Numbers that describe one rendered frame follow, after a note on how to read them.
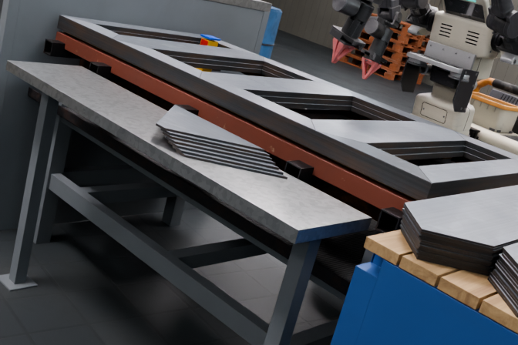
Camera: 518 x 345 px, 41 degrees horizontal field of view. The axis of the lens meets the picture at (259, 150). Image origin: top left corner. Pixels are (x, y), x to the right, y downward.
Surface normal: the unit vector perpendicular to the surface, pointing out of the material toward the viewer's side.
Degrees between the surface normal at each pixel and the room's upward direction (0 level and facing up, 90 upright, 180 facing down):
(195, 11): 90
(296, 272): 90
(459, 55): 90
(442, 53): 90
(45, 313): 0
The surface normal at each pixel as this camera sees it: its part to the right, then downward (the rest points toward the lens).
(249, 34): 0.70, 0.36
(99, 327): 0.25, -0.93
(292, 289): -0.67, 0.02
